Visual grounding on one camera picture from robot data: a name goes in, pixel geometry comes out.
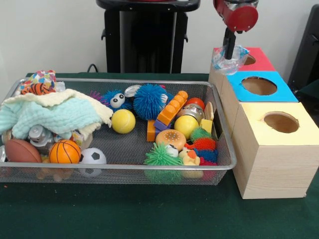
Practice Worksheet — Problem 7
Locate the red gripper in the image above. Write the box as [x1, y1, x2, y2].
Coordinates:
[213, 0, 259, 60]

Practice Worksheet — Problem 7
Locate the clear plastic bottle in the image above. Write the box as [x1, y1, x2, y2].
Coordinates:
[211, 44, 250, 76]

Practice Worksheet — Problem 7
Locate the yellow ball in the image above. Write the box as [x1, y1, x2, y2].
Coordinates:
[173, 115, 199, 139]
[111, 109, 137, 134]

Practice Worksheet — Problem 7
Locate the cream knitted cloth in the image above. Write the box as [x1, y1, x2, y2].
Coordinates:
[1, 88, 113, 141]

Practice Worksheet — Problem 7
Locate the light blue knitted cloth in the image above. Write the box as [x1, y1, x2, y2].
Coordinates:
[0, 97, 104, 140]

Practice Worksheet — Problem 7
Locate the wooden box with three holes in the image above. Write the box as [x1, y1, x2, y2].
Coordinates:
[208, 47, 319, 200]

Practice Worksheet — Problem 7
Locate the shallow mesh bin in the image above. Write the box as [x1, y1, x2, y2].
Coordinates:
[0, 77, 237, 186]

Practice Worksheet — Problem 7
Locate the orange and purple toy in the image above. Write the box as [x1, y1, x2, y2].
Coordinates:
[147, 90, 189, 142]

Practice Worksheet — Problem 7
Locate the dark green side tablecloth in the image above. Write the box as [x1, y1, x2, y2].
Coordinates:
[294, 79, 319, 105]

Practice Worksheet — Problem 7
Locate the blue spiky ball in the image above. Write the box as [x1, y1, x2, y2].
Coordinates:
[133, 83, 168, 120]
[101, 89, 133, 112]

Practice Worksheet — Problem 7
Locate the toy hamburger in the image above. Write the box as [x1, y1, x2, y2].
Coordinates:
[156, 129, 187, 150]

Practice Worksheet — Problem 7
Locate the green spiky ball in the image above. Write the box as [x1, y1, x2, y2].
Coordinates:
[144, 142, 184, 184]

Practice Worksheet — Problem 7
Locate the small soccer ball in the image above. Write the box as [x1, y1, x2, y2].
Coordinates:
[79, 147, 107, 177]

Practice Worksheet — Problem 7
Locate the small orange basketball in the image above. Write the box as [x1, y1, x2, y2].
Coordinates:
[48, 139, 82, 164]

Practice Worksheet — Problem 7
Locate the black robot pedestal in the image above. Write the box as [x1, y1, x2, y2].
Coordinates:
[96, 0, 201, 74]

